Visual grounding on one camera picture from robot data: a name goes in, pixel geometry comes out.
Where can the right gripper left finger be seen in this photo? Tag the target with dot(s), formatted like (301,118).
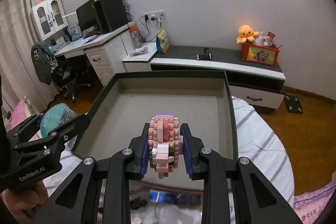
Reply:
(77,198)

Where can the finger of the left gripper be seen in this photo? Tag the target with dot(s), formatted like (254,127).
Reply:
(60,135)
(26,129)

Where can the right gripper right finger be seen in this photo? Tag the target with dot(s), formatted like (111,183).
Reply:
(256,200)

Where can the teal oval lidded container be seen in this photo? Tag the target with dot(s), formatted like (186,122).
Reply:
(54,117)

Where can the pink block-built pig toy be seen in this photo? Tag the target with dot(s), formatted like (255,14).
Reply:
(165,144)

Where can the person's left hand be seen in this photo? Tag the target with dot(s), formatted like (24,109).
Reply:
(18,203)

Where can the pink blanket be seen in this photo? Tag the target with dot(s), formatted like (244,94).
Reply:
(22,111)

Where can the white striped quilted tablecloth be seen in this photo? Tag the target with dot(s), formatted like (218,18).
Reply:
(256,141)

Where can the black office chair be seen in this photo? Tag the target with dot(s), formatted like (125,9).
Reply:
(71,74)

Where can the pink black storage box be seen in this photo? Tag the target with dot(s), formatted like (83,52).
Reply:
(130,100)

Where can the beige curtain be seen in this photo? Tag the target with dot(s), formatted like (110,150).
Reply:
(18,35)

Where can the white desk with drawers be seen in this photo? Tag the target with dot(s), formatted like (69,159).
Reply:
(105,52)

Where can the black floor scale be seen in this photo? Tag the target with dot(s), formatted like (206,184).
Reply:
(293,104)

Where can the white low side cabinet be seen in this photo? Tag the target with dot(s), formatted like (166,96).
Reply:
(140,63)

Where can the low black-top tv bench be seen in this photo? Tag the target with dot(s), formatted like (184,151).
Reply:
(258,84)

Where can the white glass-door cabinet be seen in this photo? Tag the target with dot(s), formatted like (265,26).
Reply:
(49,18)

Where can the red-capped water bottle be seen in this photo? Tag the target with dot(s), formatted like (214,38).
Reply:
(137,40)

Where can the black computer monitor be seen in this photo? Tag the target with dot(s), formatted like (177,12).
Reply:
(86,16)

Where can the black desktop computer tower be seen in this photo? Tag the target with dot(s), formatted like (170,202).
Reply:
(110,15)

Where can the yellow blue snack bag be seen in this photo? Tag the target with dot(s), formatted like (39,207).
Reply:
(162,41)

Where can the small dumbbell on bench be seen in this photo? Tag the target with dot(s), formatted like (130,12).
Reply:
(207,56)

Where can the red toy storage box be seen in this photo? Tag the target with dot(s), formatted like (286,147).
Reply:
(259,54)

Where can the orange octopus plush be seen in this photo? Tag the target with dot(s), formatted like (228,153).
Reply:
(246,34)

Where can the white wall power strip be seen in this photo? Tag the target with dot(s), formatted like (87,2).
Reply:
(160,14)

